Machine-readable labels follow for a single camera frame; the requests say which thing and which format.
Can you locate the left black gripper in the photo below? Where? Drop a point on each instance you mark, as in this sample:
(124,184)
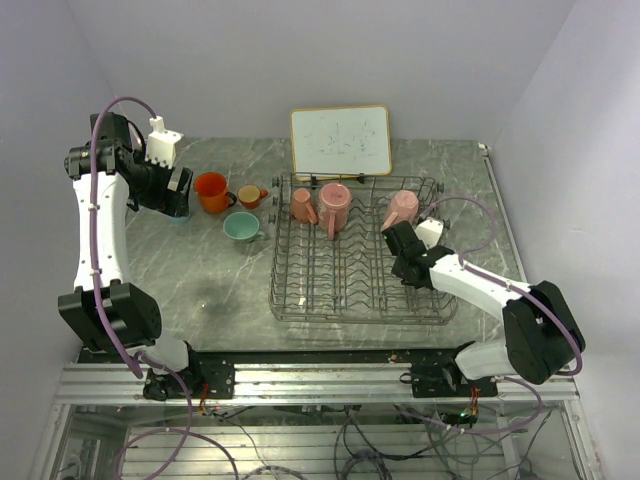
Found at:
(167,200)

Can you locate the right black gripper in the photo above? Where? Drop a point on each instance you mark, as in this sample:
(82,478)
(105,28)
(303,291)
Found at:
(396,265)

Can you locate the light blue mug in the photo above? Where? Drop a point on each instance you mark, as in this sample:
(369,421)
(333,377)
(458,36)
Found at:
(181,220)

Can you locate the pink faceted mug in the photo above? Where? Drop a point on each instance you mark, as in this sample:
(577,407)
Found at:
(402,207)

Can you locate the large orange mug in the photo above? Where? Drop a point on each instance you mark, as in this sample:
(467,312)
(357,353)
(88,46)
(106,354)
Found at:
(213,192)

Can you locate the small orange cup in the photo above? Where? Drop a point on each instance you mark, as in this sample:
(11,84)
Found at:
(250,196)

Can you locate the mint green cup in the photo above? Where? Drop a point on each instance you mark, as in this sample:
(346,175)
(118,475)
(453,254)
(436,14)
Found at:
(243,227)

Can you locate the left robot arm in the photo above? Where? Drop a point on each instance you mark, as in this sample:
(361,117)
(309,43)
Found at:
(106,310)

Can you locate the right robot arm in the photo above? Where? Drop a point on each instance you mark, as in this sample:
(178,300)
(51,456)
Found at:
(541,336)

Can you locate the dusty pink mug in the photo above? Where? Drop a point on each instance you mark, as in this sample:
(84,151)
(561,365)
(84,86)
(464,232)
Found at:
(334,203)

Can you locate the salmon pink mug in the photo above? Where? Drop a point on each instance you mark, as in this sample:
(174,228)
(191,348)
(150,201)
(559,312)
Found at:
(302,209)

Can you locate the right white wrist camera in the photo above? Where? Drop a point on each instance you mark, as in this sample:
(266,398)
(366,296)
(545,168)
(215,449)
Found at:
(430,231)

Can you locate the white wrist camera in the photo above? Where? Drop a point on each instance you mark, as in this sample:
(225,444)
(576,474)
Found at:
(161,144)
(430,231)

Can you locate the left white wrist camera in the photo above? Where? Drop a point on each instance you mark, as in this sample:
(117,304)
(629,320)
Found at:
(161,144)

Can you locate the grey wire dish rack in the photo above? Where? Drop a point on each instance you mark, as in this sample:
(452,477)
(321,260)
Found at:
(348,279)

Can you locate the white whiteboard with wooden frame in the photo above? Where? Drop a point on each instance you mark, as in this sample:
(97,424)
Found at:
(336,142)

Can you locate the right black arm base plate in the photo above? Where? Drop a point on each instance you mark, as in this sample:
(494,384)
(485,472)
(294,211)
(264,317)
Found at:
(434,374)

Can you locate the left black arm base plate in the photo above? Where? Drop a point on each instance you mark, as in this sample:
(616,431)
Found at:
(207,375)

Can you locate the aluminium frame rail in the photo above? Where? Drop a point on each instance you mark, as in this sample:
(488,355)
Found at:
(259,384)

